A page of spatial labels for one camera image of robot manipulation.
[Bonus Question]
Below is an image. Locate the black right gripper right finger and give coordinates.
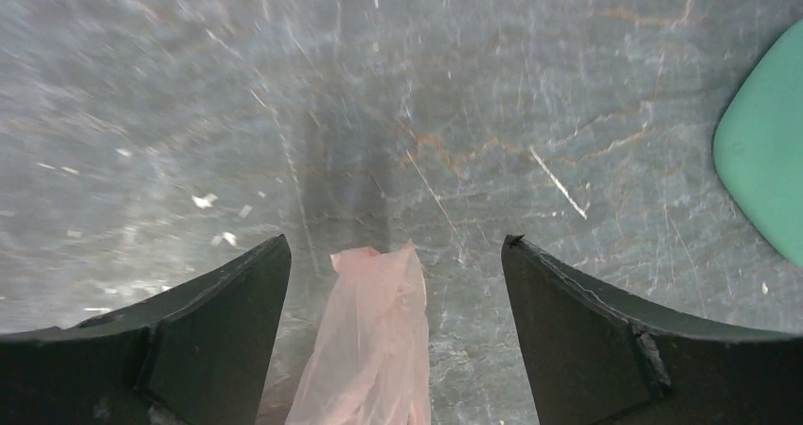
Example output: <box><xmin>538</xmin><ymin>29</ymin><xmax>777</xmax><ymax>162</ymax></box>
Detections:
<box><xmin>501</xmin><ymin>236</ymin><xmax>802</xmax><ymax>424</ymax></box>

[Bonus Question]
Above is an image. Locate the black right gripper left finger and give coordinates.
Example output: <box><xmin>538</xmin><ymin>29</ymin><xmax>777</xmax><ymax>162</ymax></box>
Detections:
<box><xmin>1</xmin><ymin>235</ymin><xmax>292</xmax><ymax>424</ymax></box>

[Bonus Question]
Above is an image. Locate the pink plastic trash bag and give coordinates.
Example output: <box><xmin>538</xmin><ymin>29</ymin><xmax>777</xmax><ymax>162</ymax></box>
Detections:
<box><xmin>286</xmin><ymin>242</ymin><xmax>432</xmax><ymax>424</ymax></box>

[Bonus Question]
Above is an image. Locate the green plastic trash bin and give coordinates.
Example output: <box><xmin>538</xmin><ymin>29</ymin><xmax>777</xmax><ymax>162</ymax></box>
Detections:
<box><xmin>712</xmin><ymin>23</ymin><xmax>802</xmax><ymax>265</ymax></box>

